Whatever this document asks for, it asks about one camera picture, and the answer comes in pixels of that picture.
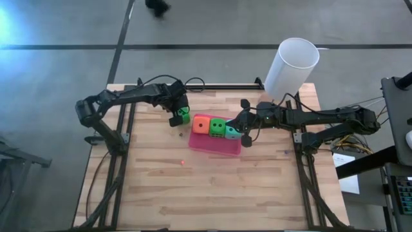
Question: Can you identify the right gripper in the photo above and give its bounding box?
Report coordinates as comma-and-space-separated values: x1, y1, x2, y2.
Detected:
239, 99, 284, 148

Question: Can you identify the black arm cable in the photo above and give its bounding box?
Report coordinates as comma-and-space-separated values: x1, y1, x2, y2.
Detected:
279, 92, 358, 114
137, 74, 206, 94

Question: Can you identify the grey equipment cart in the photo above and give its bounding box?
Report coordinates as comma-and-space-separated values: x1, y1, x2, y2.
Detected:
381, 71, 412, 232

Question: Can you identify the orange foam die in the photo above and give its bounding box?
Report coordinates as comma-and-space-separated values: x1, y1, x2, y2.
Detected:
192, 115, 212, 135

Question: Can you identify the thin brown cable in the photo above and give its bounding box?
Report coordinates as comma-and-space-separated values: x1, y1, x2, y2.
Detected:
85, 151, 110, 223

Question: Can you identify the dark keypad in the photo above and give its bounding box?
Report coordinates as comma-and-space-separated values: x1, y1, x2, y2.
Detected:
395, 176, 412, 216

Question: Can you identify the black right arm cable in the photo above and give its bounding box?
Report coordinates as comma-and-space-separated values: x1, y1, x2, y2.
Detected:
279, 92, 358, 114

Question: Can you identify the yellow cable bundle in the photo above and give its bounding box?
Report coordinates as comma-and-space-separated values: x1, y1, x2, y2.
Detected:
334, 106, 389, 155

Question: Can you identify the pink translucent plastic tray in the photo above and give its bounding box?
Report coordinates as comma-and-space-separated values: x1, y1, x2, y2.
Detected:
187, 113, 243, 157

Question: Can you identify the person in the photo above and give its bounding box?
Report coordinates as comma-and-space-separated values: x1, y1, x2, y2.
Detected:
144, 0, 171, 19

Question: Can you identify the light blue foam die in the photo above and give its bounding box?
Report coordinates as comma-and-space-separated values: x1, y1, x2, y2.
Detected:
224, 119, 243, 140

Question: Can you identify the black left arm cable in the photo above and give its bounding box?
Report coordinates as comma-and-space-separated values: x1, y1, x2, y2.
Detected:
137, 74, 206, 94

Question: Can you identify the white cylindrical cup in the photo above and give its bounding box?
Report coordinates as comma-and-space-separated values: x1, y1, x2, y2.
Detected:
263, 37, 321, 102

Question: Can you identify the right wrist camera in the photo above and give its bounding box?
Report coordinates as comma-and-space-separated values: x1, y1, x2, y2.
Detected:
256, 101, 275, 116

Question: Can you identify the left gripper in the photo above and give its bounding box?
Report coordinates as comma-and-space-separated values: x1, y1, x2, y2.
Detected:
154, 80, 192, 128

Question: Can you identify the grey metal stand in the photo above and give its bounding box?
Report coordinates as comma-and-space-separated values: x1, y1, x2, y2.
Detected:
0, 140, 53, 226

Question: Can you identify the black flat bar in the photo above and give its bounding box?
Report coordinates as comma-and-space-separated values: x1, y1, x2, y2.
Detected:
335, 145, 399, 180

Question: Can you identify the green foam die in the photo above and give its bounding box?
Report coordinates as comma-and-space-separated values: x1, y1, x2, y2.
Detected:
176, 106, 191, 125
209, 117, 227, 139

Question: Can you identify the white paper sheet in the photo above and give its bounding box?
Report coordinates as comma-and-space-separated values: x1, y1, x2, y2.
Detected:
332, 153, 361, 195

